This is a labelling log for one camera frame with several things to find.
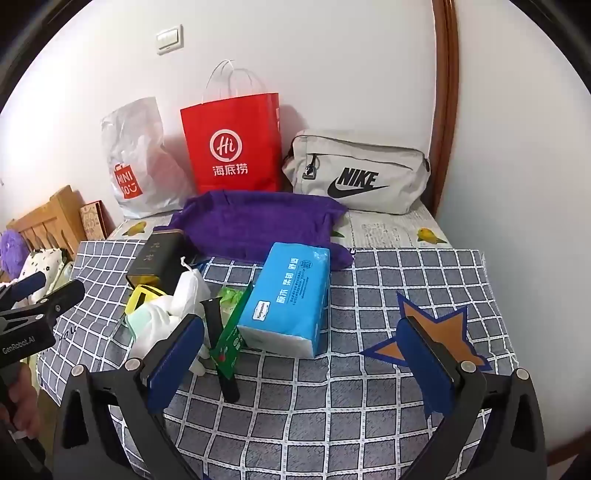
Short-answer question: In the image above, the blue tissue pack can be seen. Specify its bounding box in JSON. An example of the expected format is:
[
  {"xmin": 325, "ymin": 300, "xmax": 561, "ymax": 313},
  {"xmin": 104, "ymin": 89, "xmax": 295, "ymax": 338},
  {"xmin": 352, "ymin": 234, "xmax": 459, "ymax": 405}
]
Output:
[{"xmin": 236, "ymin": 242, "xmax": 331, "ymax": 360}]

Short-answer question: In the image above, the wooden door frame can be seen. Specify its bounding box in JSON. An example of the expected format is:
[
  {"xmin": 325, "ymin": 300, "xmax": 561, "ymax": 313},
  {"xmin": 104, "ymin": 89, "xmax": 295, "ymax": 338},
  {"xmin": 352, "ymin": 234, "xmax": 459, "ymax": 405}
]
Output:
[{"xmin": 427, "ymin": 0, "xmax": 460, "ymax": 217}]

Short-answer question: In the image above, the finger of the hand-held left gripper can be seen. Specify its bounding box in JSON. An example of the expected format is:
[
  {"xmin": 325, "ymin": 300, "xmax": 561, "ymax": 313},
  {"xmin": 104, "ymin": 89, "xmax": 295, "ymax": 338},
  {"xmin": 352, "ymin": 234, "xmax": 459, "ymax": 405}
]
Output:
[
  {"xmin": 0, "ymin": 279, "xmax": 86, "ymax": 334},
  {"xmin": 0, "ymin": 271, "xmax": 47, "ymax": 308}
]

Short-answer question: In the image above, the green face mask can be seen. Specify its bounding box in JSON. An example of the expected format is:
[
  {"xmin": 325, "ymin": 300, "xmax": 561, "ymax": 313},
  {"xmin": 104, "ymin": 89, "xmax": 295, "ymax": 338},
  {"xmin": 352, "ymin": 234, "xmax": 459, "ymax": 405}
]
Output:
[{"xmin": 122, "ymin": 308, "xmax": 153, "ymax": 342}]

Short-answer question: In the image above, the green tissue pack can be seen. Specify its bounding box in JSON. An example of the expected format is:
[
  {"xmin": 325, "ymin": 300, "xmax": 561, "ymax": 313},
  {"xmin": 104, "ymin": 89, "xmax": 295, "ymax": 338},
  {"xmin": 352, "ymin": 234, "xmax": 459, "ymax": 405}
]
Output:
[{"xmin": 217, "ymin": 285, "xmax": 247, "ymax": 319}]

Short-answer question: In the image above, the grey plaid blanket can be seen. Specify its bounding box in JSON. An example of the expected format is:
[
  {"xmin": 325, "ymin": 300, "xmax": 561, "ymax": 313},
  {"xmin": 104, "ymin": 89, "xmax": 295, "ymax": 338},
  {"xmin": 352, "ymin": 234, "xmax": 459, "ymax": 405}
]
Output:
[{"xmin": 34, "ymin": 237, "xmax": 520, "ymax": 480}]

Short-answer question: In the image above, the white plastic shopping bag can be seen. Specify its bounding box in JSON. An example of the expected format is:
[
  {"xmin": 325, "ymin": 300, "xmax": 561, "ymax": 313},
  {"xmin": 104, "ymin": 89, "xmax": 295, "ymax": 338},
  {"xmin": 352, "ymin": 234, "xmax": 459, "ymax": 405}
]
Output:
[{"xmin": 100, "ymin": 96, "xmax": 197, "ymax": 220}]

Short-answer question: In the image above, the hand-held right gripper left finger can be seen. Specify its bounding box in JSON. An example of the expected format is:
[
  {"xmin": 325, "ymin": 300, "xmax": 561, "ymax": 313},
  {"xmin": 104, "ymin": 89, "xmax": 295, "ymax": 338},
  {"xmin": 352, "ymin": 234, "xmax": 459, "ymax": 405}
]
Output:
[{"xmin": 51, "ymin": 315, "xmax": 205, "ymax": 480}]

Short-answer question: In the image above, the purple plush toy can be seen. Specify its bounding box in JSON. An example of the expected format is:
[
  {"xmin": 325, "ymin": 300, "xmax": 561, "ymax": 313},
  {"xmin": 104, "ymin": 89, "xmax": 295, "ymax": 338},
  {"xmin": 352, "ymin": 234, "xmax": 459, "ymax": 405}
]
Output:
[{"xmin": 0, "ymin": 230, "xmax": 29, "ymax": 282}]

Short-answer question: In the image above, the yellow mini bag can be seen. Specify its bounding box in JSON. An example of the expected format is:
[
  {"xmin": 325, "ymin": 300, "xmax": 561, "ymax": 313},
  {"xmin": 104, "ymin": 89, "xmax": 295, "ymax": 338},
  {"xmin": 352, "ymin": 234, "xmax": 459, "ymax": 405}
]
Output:
[{"xmin": 124, "ymin": 284, "xmax": 167, "ymax": 324}]

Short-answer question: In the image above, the person's left hand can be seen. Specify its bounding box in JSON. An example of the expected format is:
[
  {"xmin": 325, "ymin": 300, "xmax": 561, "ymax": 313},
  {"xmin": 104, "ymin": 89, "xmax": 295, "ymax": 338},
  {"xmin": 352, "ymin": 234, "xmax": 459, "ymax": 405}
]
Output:
[{"xmin": 4, "ymin": 364, "xmax": 43, "ymax": 437}]

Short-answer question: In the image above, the green sachet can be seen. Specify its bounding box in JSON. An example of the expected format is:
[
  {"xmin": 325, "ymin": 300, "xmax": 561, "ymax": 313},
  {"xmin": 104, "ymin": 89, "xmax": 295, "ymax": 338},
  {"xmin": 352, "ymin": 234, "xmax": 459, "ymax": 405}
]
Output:
[{"xmin": 209, "ymin": 281, "xmax": 256, "ymax": 379}]

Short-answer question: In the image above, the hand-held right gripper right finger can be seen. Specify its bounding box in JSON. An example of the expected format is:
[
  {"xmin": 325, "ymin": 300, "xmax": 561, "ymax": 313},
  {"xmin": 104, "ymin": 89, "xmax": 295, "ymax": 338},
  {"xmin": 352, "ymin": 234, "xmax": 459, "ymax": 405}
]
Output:
[{"xmin": 397, "ymin": 316, "xmax": 555, "ymax": 480}]

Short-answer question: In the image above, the dark green box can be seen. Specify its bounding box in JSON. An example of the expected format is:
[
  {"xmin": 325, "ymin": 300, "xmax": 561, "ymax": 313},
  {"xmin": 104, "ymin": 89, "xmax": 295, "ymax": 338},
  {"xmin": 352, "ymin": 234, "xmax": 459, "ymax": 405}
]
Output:
[{"xmin": 126, "ymin": 228, "xmax": 188, "ymax": 294}]

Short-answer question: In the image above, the white spotted cloth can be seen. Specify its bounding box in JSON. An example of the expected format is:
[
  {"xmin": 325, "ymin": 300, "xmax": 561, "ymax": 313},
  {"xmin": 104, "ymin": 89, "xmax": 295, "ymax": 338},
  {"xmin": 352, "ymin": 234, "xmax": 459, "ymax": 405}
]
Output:
[{"xmin": 16, "ymin": 247, "xmax": 75, "ymax": 296}]

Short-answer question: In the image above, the red paper bag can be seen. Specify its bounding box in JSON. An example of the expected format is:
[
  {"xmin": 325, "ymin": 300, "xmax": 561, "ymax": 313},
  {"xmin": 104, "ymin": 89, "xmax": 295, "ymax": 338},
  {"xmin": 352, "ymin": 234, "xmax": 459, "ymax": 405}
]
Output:
[{"xmin": 179, "ymin": 60, "xmax": 282, "ymax": 195}]

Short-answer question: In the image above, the brown patterned box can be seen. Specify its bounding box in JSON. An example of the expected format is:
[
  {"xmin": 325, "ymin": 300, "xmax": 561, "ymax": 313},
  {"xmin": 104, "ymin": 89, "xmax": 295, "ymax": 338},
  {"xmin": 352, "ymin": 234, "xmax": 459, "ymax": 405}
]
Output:
[{"xmin": 78, "ymin": 199, "xmax": 116, "ymax": 241}]

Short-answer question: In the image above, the white light switch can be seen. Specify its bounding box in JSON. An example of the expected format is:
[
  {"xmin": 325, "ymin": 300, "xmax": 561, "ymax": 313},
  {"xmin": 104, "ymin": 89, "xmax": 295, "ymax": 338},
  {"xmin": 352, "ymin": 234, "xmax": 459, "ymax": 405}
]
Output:
[{"xmin": 156, "ymin": 27, "xmax": 184, "ymax": 56}]

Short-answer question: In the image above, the purple towel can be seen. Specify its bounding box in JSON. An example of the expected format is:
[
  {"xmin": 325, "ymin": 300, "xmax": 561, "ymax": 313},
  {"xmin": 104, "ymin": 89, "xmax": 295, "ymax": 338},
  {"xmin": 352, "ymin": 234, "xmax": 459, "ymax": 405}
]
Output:
[{"xmin": 154, "ymin": 190, "xmax": 355, "ymax": 271}]

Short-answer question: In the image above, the grey waist bag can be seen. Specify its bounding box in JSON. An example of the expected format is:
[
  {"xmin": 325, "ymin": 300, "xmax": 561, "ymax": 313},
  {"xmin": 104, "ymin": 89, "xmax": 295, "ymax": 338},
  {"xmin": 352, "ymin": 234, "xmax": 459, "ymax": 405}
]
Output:
[{"xmin": 281, "ymin": 129, "xmax": 432, "ymax": 215}]

